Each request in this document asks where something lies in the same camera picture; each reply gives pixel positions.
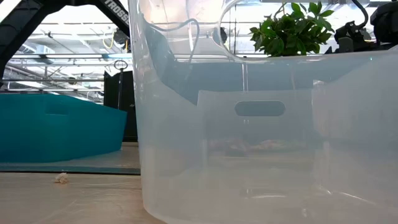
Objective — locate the black ceiling lamp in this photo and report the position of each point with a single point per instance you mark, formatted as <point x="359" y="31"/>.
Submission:
<point x="119" y="38"/>
<point x="220" y="35"/>

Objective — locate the black panel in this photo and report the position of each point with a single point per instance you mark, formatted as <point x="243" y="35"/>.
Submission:
<point x="127" y="109"/>

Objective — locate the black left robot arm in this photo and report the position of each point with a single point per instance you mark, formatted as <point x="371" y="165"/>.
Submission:
<point x="115" y="12"/>

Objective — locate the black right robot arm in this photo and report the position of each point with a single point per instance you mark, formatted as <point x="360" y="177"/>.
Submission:
<point x="385" y="21"/>

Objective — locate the grey bordered mesh mat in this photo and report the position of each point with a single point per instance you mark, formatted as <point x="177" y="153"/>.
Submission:
<point x="124" y="155"/>

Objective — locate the clear plastic bin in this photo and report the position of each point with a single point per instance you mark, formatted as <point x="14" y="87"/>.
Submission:
<point x="174" y="155"/>

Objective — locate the green leafy plant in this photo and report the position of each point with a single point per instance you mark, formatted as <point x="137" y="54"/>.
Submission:
<point x="289" y="34"/>

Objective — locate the teal plastic bin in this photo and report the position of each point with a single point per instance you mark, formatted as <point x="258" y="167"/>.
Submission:
<point x="62" y="133"/>

